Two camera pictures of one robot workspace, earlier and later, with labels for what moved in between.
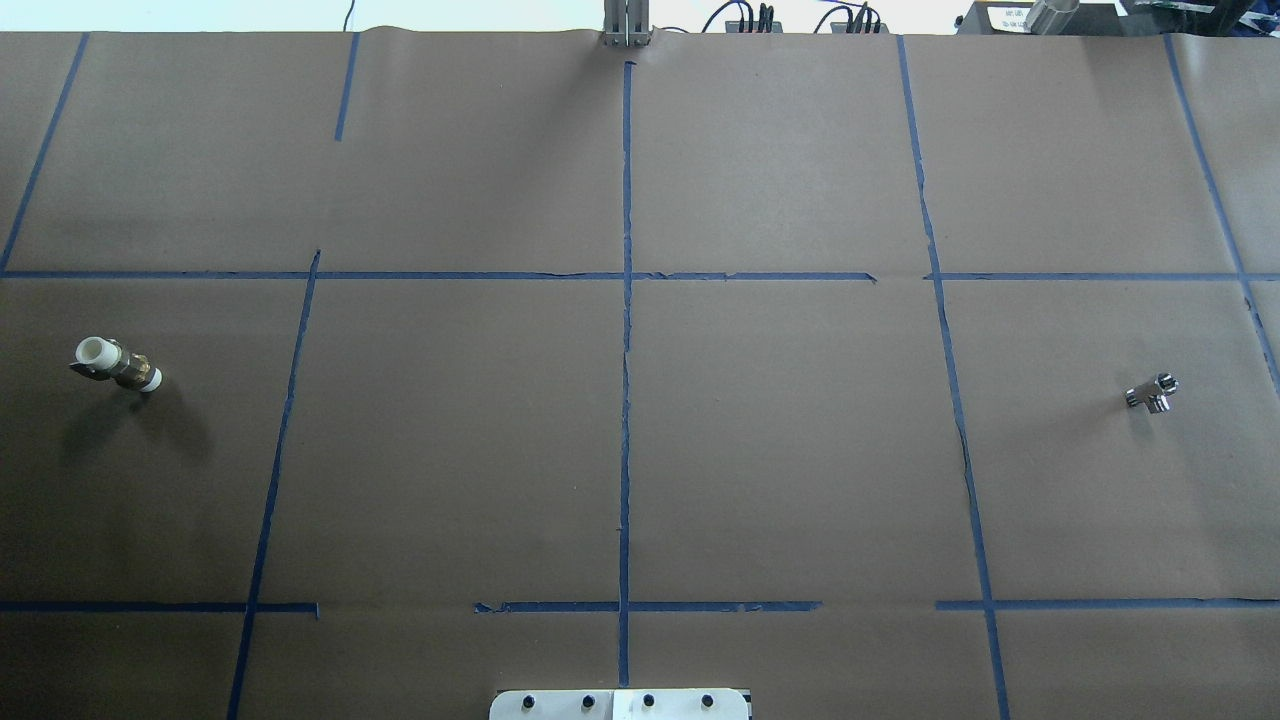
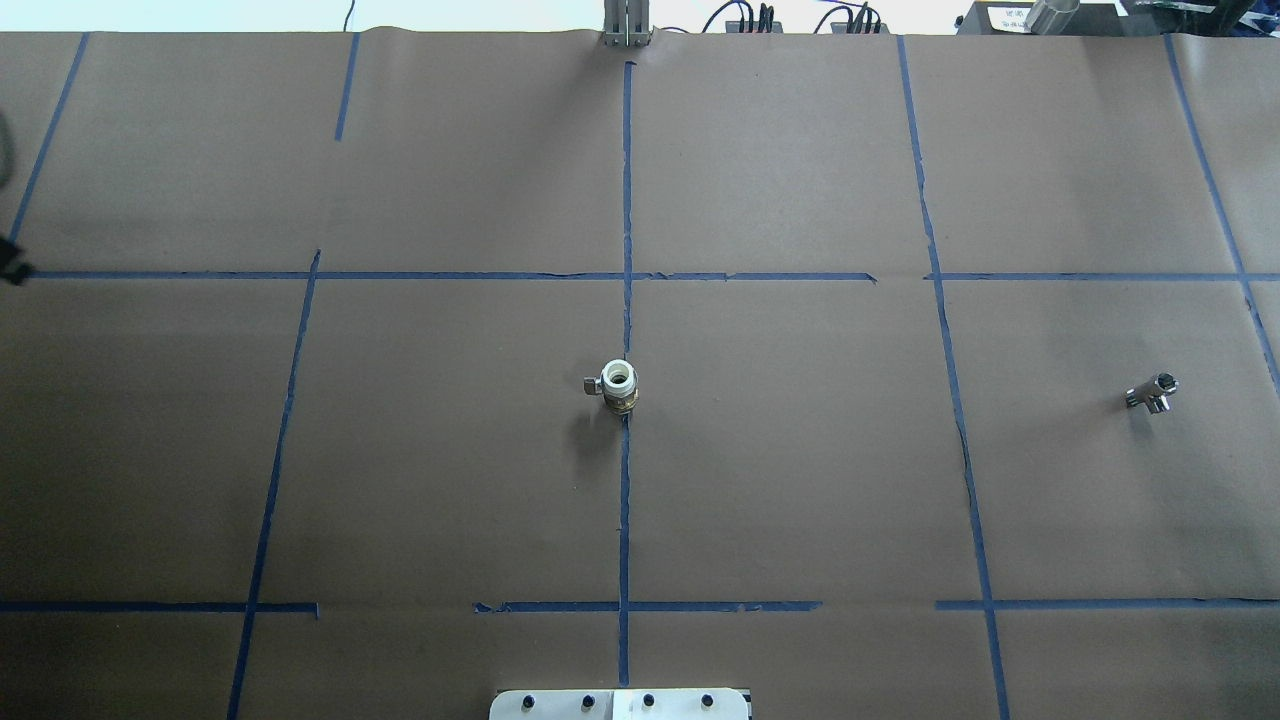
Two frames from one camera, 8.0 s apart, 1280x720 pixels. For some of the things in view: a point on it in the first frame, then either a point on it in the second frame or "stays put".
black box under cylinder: (1010, 19) stays put
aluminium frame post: (626, 23) stays put
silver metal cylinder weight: (1049, 17) stays put
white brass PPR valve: (102, 358) → (617, 384)
